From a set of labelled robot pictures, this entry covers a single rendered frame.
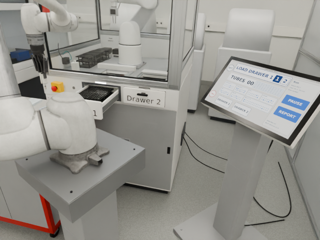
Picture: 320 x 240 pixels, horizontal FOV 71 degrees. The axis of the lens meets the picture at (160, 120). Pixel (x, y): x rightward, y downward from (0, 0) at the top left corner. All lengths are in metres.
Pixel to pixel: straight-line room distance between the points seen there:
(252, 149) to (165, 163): 0.75
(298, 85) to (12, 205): 1.73
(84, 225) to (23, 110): 0.54
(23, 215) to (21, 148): 0.95
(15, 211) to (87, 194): 1.00
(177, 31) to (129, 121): 0.70
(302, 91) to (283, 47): 3.59
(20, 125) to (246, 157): 1.06
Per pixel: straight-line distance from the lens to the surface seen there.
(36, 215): 1.71
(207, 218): 1.86
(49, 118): 0.87
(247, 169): 1.34
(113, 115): 1.69
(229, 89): 1.24
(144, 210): 1.90
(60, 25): 1.47
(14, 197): 1.70
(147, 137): 1.68
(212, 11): 4.57
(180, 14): 1.39
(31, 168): 1.03
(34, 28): 1.50
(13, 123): 0.87
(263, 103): 1.13
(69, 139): 0.88
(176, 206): 1.94
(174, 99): 1.50
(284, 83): 1.16
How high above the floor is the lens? 1.43
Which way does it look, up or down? 27 degrees down
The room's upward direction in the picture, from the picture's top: 3 degrees clockwise
